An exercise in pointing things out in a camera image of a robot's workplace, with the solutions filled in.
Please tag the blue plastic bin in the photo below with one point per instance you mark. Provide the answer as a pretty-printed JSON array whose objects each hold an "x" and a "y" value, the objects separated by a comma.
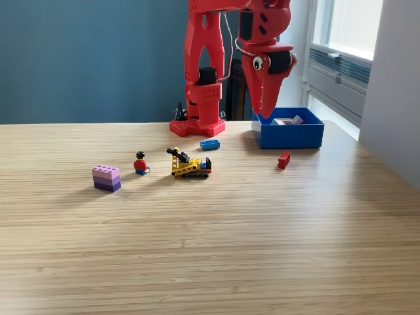
[{"x": 288, "y": 138}]

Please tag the small red building brick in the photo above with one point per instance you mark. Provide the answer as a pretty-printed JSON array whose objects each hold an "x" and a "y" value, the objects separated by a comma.
[{"x": 283, "y": 160}]

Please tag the pink and purple brick stack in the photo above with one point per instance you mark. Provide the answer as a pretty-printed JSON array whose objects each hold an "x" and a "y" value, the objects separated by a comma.
[{"x": 106, "y": 178}]

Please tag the toy figure red shirt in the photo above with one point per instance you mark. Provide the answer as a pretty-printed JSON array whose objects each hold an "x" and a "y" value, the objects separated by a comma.
[{"x": 141, "y": 165}]

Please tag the grey window vent grille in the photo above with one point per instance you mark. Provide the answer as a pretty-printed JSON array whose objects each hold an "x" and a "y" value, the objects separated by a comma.
[{"x": 348, "y": 67}]

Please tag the flat blue building brick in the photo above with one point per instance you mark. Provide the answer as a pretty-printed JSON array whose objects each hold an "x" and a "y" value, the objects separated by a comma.
[{"x": 210, "y": 145}]

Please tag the yellow red white brick stack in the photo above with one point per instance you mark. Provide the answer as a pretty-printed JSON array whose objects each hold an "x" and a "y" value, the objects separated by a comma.
[{"x": 281, "y": 122}]

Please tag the small yellow toy digger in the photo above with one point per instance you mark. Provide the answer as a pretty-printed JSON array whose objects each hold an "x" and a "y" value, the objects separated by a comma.
[{"x": 190, "y": 167}]

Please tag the black chair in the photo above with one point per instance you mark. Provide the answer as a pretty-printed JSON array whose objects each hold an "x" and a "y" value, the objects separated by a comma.
[{"x": 236, "y": 98}]

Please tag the dark red toy car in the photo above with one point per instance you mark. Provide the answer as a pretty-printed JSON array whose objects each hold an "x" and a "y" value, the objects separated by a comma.
[{"x": 297, "y": 120}]

